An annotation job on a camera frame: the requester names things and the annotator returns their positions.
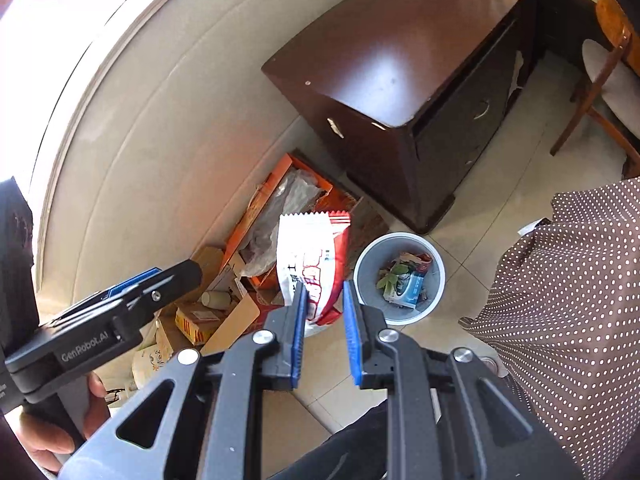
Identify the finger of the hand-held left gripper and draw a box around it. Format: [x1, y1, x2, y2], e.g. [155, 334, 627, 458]
[49, 268, 164, 323]
[111, 258, 204, 322]

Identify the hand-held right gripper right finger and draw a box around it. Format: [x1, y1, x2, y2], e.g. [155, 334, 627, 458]
[341, 280, 586, 480]

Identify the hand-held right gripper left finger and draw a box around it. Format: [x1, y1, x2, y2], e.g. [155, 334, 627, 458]
[57, 281, 311, 480]

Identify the light blue waste bin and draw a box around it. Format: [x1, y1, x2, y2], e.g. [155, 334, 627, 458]
[353, 232, 447, 324]

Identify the red white snack bag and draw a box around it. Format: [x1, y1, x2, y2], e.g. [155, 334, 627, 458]
[276, 211, 352, 338]

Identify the blue white packet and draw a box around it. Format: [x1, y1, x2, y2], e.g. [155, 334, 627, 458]
[385, 267, 426, 308]

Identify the red white wrapper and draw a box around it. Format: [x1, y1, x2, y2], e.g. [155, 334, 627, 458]
[400, 252, 433, 273]

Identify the person's left hand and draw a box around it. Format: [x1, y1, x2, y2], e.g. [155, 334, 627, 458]
[17, 372, 112, 476]

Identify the small yellow red box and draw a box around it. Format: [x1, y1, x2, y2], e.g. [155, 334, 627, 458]
[175, 307, 226, 345]

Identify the brown cardboard box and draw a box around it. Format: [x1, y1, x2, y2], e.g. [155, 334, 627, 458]
[155, 245, 261, 356]

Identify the white printed bag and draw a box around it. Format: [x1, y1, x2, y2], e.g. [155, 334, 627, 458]
[132, 320, 176, 391]

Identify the person's dark trouser leg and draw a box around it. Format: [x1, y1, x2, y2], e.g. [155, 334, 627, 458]
[265, 400, 391, 480]

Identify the clear plastic sheet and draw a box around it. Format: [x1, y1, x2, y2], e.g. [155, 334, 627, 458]
[240, 170, 326, 276]

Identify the orange cardboard box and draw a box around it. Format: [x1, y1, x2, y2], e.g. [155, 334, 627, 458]
[220, 152, 391, 311]

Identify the brown polka dot tablecloth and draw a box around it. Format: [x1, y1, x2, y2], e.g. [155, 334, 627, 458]
[457, 177, 640, 480]

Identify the dark wooden cabinet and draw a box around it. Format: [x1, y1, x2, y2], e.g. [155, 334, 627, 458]
[261, 0, 543, 235]

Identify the large sliding window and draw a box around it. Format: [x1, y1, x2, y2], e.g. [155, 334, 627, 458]
[0, 0, 201, 176]

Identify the wooden chair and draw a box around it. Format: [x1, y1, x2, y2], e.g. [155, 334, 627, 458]
[550, 0, 640, 178]

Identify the dark wooden desk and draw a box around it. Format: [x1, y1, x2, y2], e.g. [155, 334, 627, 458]
[522, 0, 618, 58]

